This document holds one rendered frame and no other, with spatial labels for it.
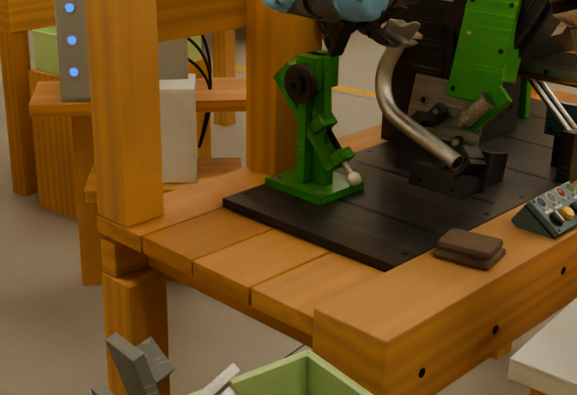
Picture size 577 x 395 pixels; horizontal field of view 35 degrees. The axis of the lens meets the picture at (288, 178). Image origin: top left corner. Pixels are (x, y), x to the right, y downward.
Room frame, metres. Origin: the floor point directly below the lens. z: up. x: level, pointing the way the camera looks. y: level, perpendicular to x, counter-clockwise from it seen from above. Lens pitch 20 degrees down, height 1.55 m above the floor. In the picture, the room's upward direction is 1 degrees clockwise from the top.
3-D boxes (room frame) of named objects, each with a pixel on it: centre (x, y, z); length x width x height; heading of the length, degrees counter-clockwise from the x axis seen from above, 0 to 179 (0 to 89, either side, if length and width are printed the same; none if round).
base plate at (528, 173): (1.90, -0.40, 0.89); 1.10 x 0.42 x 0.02; 136
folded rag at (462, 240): (1.40, -0.30, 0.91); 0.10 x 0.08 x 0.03; 57
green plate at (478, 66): (1.80, -0.40, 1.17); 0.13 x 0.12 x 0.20; 136
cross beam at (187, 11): (2.15, -0.14, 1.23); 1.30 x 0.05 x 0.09; 136
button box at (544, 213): (1.56, -0.49, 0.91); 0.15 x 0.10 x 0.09; 136
